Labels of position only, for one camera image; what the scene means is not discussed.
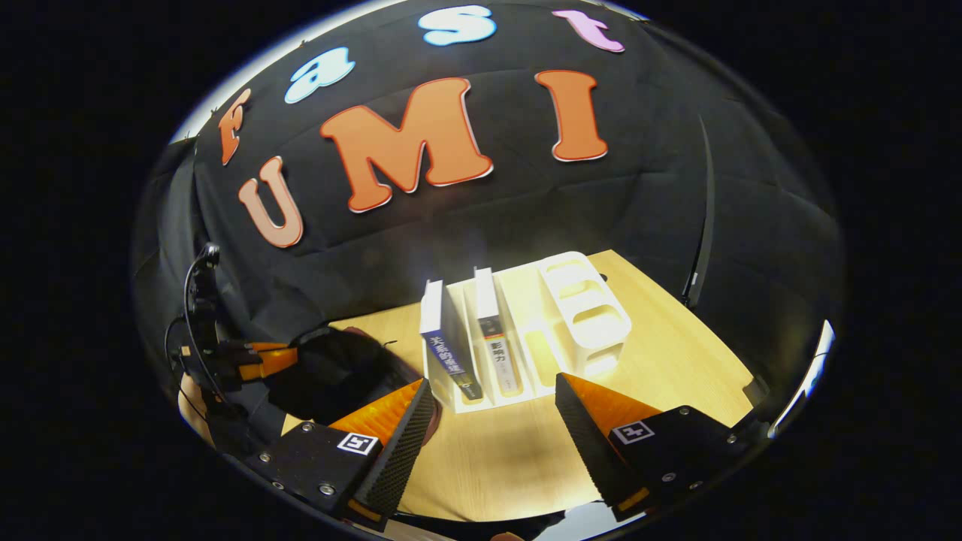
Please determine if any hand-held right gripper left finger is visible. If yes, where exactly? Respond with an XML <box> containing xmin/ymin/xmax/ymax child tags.
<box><xmin>248</xmin><ymin>377</ymin><xmax>439</xmax><ymax>531</ymax></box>

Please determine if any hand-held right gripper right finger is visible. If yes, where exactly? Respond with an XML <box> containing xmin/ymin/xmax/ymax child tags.
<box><xmin>554</xmin><ymin>372</ymin><xmax>760</xmax><ymax>523</ymax></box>

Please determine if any maroon schoolbag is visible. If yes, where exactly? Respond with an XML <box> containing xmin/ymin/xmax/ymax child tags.
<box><xmin>265</xmin><ymin>325</ymin><xmax>446</xmax><ymax>446</ymax></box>

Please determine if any blue cover book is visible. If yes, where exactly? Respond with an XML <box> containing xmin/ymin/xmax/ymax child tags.
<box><xmin>419</xmin><ymin>279</ymin><xmax>485</xmax><ymax>403</ymax></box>

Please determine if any white bookshelf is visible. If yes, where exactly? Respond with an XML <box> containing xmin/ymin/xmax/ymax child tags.
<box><xmin>419</xmin><ymin>250</ymin><xmax>634</xmax><ymax>416</ymax></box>

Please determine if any grey cover book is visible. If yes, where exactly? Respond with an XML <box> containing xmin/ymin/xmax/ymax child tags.
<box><xmin>473</xmin><ymin>266</ymin><xmax>524</xmax><ymax>397</ymax></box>

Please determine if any thin black pole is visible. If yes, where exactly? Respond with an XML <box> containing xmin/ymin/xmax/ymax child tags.
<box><xmin>679</xmin><ymin>113</ymin><xmax>716</xmax><ymax>310</ymax></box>

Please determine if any black cable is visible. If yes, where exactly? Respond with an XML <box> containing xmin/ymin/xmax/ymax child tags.
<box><xmin>164</xmin><ymin>244</ymin><xmax>226</xmax><ymax>423</ymax></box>

